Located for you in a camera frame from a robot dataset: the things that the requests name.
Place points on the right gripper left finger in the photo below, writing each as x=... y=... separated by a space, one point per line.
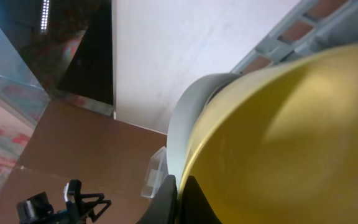
x=162 y=207

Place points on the grey plate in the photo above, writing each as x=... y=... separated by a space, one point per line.
x=188 y=109

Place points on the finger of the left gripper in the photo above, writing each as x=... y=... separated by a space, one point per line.
x=93 y=206
x=71 y=194

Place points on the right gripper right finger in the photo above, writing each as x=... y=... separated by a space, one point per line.
x=194 y=208

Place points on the grey dishwasher rack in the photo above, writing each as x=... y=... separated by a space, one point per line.
x=310 y=27

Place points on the yellow bowl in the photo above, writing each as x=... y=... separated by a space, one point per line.
x=280 y=145

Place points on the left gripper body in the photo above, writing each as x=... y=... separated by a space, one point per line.
x=35 y=209

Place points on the clear plastic bin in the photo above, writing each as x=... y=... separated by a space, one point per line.
x=156 y=173

